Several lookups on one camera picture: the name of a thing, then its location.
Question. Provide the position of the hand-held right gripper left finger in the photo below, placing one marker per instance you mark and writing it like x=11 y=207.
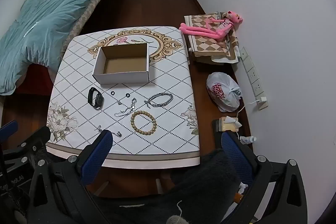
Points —
x=95 y=159

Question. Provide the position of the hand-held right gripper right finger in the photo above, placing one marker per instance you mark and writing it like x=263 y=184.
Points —
x=237 y=158

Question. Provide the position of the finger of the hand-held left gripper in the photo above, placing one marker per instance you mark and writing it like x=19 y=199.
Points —
x=31 y=141
x=9 y=130

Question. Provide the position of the black smartwatch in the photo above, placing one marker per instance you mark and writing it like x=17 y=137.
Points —
x=92 y=98

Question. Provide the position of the cardboard box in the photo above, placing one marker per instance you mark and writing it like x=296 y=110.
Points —
x=120 y=77

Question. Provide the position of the small white tube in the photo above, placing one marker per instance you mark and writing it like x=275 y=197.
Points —
x=246 y=139

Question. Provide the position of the tissue box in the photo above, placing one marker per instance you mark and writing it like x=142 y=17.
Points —
x=226 y=126

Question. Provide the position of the white charger plug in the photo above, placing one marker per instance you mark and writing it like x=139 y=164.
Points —
x=262 y=100

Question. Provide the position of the white printed plastic bag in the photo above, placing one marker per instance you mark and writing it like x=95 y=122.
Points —
x=220 y=90

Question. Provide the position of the white power strip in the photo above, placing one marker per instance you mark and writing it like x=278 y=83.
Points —
x=253 y=74

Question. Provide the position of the table with patterned cloth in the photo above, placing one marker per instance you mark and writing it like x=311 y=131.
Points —
x=165 y=82

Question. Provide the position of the brown checkered folded blanket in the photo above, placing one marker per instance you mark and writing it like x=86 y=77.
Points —
x=207 y=44

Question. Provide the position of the blue duvet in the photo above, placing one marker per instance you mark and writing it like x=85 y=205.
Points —
x=52 y=16

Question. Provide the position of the pink plush toy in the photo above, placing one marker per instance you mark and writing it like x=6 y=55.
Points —
x=199 y=31

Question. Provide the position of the bed with checkered mattress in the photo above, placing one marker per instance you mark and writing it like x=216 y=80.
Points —
x=86 y=14

